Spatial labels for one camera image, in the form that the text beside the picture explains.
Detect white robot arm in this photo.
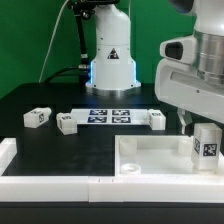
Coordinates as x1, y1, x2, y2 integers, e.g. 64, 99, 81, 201
86, 0, 224, 124

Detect white marker base plate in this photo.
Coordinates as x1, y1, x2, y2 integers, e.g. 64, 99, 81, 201
71, 109, 149, 125

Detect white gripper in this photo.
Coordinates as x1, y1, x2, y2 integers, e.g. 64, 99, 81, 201
155, 59, 224, 136

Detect white U-shaped fence frame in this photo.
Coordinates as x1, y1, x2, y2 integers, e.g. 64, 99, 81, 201
0, 138, 224, 203

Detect white cable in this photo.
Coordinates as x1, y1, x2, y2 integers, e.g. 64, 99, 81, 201
38, 3, 68, 84

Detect black cable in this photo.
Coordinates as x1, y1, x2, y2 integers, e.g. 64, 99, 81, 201
43, 65, 92, 84

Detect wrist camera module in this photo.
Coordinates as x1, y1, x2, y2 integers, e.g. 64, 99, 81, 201
160, 35, 197, 65

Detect white square tabletop part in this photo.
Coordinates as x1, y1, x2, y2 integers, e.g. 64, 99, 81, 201
115, 135, 224, 177

